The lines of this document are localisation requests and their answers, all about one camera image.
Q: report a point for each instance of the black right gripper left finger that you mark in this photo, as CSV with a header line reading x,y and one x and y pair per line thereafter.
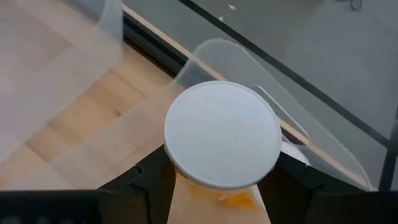
x,y
149,193

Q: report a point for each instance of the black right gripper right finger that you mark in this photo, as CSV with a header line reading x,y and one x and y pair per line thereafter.
x,y
311,202

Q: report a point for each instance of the large orange pill bottle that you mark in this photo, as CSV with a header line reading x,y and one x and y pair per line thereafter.
x,y
222,133

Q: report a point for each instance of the black aluminium table frame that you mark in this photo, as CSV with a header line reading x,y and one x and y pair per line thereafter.
x,y
149,42

